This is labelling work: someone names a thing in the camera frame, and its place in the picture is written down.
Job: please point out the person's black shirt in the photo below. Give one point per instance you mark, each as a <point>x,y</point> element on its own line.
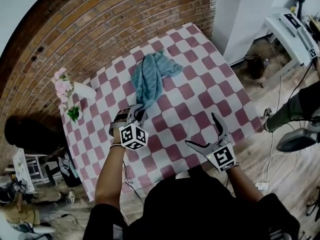
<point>190,209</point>

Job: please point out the white vase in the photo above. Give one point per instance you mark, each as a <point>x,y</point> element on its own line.
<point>85,91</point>

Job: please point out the white printed board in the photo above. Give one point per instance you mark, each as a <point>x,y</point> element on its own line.
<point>21,169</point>

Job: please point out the small potted green plant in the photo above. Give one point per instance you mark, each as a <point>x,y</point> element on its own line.
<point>73,112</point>

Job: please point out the pink white checkered tablecloth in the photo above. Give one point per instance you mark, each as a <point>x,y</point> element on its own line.
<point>190,94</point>

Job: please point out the white side table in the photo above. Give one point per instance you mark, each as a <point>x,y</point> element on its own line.
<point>280,27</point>

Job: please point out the black bag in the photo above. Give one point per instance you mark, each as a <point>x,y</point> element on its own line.
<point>255,67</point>

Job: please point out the white power strip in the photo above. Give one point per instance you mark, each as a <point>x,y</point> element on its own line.
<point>262,186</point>

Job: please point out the white desktop device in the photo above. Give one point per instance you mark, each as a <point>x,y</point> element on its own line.
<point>290,21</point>

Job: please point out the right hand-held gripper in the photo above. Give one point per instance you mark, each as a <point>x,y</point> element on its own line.
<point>222,157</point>

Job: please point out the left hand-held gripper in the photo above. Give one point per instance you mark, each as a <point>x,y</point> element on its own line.
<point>133,136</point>

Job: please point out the blue towel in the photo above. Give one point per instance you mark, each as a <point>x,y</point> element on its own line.
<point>150,79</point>

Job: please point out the person's left hand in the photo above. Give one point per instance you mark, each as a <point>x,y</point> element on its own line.
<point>122,116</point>

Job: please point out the grey office chair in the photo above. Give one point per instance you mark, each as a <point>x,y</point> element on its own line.
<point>297,137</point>

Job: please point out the black star chair base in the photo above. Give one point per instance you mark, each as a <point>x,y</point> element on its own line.
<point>313,206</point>

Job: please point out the pink flower bouquet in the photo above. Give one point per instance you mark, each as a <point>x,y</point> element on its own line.
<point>61,86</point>

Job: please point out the white wristband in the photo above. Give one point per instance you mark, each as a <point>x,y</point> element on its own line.
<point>117,146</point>

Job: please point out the person's right forearm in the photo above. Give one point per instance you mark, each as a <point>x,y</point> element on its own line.
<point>242,184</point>

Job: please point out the white crumpled cloth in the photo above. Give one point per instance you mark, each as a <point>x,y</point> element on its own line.
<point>63,165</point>

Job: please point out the white metal rack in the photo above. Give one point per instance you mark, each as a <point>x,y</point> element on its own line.
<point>32,170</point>

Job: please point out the person's left forearm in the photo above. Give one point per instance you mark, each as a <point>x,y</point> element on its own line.
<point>110,174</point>

